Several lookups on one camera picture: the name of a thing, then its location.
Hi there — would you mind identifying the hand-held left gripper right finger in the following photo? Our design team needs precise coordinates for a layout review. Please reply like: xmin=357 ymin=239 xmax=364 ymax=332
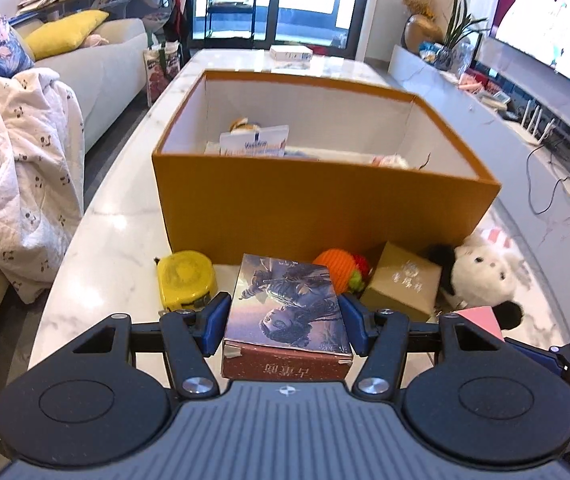
xmin=337 ymin=292 xmax=541 ymax=401

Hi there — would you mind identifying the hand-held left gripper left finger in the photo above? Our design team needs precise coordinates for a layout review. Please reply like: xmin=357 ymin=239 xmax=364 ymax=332
xmin=30 ymin=291 xmax=233 ymax=401

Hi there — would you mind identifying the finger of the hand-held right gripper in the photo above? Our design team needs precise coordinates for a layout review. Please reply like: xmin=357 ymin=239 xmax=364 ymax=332
xmin=504 ymin=335 xmax=570 ymax=411

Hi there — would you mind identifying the yellow tape measure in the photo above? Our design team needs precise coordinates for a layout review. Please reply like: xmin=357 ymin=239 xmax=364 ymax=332
xmin=155 ymin=250 xmax=217 ymax=311

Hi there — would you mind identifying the orange crochet fruit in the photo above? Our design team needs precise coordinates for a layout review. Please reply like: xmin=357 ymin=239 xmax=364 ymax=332
xmin=312 ymin=247 xmax=373 ymax=293

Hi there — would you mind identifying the pink card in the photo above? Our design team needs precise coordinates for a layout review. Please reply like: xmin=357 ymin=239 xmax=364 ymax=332
xmin=455 ymin=305 xmax=507 ymax=343

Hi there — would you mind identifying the tan gift box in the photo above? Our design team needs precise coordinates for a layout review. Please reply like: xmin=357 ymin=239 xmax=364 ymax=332
xmin=360 ymin=241 xmax=443 ymax=323

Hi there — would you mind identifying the picture-print card box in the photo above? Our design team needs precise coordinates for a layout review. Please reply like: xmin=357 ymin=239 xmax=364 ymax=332
xmin=221 ymin=254 xmax=355 ymax=381

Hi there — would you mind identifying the white plush with striped hat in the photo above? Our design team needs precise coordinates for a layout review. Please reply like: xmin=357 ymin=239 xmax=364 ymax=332
xmin=422 ymin=227 xmax=528 ymax=333

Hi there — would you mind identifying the orange cardboard box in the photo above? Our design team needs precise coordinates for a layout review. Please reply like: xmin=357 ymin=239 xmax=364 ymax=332
xmin=151 ymin=70 xmax=502 ymax=266

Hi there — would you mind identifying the cream crochet doll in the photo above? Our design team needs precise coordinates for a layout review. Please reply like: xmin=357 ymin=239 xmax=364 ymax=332
xmin=370 ymin=154 xmax=433 ymax=170

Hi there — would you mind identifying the white blue-print packet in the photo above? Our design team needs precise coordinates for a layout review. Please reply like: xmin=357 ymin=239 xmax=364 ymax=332
xmin=219 ymin=126 xmax=290 ymax=157

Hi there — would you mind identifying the white marble television cabinet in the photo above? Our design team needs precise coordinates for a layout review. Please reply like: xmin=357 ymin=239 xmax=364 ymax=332
xmin=389 ymin=44 xmax=570 ymax=281

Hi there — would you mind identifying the white router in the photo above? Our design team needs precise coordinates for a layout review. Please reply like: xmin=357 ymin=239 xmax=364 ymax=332
xmin=508 ymin=100 xmax=558 ymax=148

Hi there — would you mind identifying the printed shopping bag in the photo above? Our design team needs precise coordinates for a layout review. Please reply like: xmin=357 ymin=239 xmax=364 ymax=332
xmin=143 ymin=42 xmax=182 ymax=108

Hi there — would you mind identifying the white printed blanket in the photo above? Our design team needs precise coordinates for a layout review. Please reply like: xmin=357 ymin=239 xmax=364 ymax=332
xmin=0 ymin=67 xmax=86 ymax=306

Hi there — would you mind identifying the light grey sofa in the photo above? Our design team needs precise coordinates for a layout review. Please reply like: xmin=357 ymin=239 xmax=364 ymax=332
xmin=0 ymin=17 xmax=148 ymax=461

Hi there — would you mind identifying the small white box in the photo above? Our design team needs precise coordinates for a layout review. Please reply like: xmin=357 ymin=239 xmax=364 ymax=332
xmin=270 ymin=46 xmax=313 ymax=61

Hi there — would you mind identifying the gold vase with dried flowers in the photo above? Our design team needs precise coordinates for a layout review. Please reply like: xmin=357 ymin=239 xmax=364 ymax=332
xmin=401 ymin=0 xmax=443 ymax=53

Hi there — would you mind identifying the green potted plant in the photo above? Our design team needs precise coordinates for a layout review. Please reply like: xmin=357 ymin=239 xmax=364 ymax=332
xmin=435 ymin=0 xmax=488 ymax=72

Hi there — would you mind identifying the black shelf cart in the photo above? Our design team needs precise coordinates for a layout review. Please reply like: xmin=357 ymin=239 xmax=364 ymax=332
xmin=206 ymin=0 xmax=261 ymax=41

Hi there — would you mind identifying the glass balcony door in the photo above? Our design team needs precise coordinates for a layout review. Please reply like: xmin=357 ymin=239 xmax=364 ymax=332
xmin=185 ymin=0 xmax=381 ymax=58

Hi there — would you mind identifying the yellow pillow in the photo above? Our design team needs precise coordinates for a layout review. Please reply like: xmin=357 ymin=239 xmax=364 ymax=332
xmin=24 ymin=10 xmax=110 ymax=61

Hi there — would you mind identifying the black cable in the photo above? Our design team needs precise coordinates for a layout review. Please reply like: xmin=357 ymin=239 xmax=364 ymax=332
xmin=525 ymin=147 xmax=570 ymax=216

